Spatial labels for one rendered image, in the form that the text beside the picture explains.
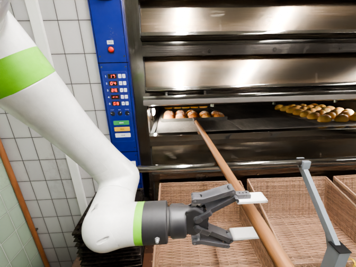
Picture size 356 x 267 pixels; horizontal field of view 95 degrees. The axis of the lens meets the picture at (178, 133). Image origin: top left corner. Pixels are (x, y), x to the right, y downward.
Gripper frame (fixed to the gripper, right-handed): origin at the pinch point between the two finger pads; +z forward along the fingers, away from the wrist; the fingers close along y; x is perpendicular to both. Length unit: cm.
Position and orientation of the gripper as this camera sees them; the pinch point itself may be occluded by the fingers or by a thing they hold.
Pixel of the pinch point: (252, 215)
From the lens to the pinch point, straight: 48.1
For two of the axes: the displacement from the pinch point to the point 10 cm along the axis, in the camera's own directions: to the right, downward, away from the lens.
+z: 10.0, -0.4, 0.4
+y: 0.2, 9.5, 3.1
